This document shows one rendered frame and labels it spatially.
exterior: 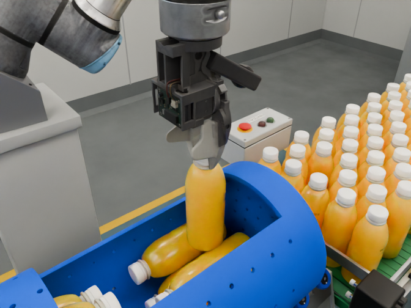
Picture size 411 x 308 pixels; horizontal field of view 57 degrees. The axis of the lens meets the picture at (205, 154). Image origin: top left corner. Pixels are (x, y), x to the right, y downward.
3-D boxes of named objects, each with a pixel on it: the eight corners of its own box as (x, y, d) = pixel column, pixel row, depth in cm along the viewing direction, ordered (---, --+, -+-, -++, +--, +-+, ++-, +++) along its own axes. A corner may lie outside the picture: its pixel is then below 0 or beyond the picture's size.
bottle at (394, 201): (376, 260, 92) (398, 202, 82) (364, 238, 98) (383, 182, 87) (404, 258, 93) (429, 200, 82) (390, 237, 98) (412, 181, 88)
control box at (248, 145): (218, 156, 112) (219, 126, 106) (264, 134, 122) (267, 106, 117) (243, 172, 105) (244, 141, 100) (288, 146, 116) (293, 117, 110)
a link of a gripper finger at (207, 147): (187, 179, 58) (179, 124, 54) (216, 165, 61) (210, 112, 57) (200, 186, 56) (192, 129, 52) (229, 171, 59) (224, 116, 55)
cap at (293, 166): (295, 176, 90) (295, 170, 89) (281, 169, 92) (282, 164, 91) (304, 169, 92) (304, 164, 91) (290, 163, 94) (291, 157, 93)
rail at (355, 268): (244, 197, 104) (244, 189, 102) (246, 196, 104) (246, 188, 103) (380, 293, 79) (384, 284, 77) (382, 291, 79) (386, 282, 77)
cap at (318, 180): (307, 178, 89) (308, 172, 88) (324, 179, 89) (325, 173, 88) (311, 189, 86) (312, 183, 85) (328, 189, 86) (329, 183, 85)
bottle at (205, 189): (222, 224, 76) (225, 146, 65) (225, 251, 70) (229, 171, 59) (186, 225, 75) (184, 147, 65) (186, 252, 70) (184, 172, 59)
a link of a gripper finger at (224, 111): (203, 142, 58) (197, 88, 54) (213, 138, 59) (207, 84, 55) (224, 150, 55) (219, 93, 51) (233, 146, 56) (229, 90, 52)
